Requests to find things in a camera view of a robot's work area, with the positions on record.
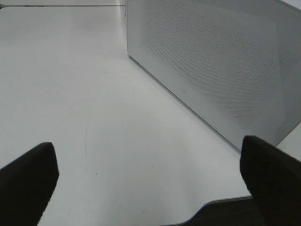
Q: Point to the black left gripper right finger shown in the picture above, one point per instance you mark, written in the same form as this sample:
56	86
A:
273	178

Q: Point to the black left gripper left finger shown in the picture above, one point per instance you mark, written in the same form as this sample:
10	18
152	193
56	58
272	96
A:
27	185

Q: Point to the white microwave door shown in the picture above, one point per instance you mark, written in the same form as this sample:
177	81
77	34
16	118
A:
235	63

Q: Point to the white adjacent table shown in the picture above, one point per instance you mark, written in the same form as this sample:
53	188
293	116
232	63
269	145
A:
60	3

